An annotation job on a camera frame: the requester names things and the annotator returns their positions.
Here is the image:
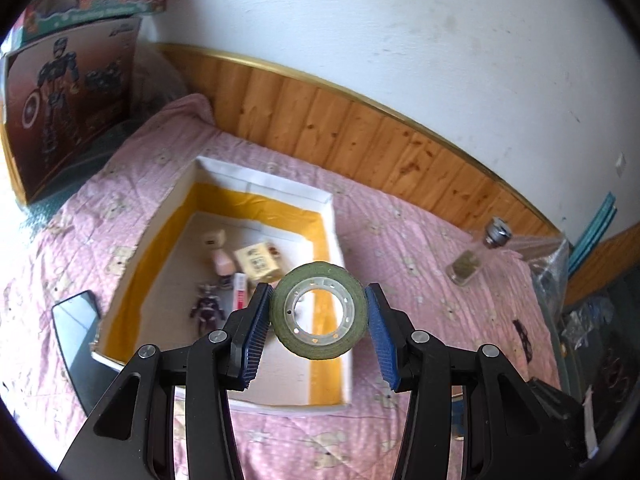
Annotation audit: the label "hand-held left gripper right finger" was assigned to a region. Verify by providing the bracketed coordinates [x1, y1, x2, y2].
[364, 282, 591, 480]

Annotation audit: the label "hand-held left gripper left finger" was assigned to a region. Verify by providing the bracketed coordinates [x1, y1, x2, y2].
[57, 282, 275, 480]

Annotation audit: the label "pink and white tube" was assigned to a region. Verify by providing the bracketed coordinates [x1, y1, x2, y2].
[230, 272, 251, 313]

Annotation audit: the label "purple action figure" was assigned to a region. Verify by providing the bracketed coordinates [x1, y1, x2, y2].
[189, 282, 226, 333]

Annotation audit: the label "small cream printed box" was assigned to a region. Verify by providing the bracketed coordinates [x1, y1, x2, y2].
[234, 241, 281, 283]

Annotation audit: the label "pink stapler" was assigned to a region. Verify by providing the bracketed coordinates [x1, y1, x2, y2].
[210, 249, 236, 277]

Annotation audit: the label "green tape roll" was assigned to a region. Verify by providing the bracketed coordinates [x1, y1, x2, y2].
[270, 261, 371, 360]

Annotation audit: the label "white cardboard box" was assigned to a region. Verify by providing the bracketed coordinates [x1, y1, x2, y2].
[90, 156, 355, 416]

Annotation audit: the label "black eyeglasses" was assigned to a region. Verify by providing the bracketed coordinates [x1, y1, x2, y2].
[511, 317, 533, 356]

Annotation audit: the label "pink printed blanket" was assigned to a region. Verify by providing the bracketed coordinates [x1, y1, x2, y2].
[0, 94, 566, 480]

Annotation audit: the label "glass bottle with grey lid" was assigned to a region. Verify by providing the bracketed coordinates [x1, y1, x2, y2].
[446, 216, 513, 286]

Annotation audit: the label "clear plastic bag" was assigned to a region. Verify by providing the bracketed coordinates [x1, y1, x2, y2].
[505, 232, 576, 361]

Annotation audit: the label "black glossy tablet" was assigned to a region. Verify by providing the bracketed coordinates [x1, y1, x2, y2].
[51, 290, 123, 416]

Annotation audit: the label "teal plastic strips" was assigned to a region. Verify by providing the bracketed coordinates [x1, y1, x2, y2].
[567, 192, 617, 273]

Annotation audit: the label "pink pillow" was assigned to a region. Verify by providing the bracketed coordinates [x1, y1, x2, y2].
[145, 94, 216, 133]

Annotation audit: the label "robot figure toy box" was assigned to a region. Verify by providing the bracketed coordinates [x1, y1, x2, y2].
[0, 17, 141, 206]

